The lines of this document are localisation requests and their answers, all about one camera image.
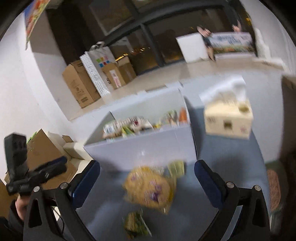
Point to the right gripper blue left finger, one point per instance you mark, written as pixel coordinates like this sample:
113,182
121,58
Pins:
83,182

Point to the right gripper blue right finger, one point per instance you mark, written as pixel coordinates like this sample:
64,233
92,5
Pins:
211,183

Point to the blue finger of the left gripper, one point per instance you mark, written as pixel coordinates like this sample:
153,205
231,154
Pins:
58,161
48,171

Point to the yellow lays noodle pack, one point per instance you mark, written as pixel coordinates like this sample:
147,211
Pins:
150,187

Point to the green snack pack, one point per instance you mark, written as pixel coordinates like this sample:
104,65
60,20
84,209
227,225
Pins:
176,168

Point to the small green snack packet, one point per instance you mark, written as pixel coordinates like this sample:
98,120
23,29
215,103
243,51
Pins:
135,225

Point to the beige cartoon snack bag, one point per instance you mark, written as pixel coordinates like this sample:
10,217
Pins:
128,126

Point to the orange snack pack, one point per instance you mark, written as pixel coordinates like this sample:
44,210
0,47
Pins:
183,116

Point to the person left hand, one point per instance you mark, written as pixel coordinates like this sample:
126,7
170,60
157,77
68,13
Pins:
21,206

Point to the white cushioned sofa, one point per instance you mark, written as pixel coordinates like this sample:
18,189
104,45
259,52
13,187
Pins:
74,151

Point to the brown cardboard sheet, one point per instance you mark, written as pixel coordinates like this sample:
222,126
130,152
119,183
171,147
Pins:
41,150

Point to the green rattan stool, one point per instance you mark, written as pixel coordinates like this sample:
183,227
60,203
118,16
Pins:
278,186

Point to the yellow tissue pack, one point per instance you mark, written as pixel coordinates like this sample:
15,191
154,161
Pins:
227,110

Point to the white open storage box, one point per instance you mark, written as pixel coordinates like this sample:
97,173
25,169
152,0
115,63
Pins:
149,147

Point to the tall brown cardboard box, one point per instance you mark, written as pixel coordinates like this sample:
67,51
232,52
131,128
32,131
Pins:
80,84

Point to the small open cardboard box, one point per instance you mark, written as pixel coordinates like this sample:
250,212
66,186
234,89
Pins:
119,73

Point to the white dotted paper bag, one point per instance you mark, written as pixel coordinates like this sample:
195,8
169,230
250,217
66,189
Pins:
93,61

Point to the wooden side table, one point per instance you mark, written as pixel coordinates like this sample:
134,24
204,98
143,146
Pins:
288,132

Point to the white foam block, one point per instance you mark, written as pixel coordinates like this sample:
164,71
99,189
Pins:
193,48

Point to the white lotion bottle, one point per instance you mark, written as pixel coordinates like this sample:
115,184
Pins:
259,42

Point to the long printed gift box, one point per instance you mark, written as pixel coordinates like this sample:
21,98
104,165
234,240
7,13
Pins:
231,42

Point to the colourful wall poster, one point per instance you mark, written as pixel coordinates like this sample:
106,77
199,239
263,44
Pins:
32,14

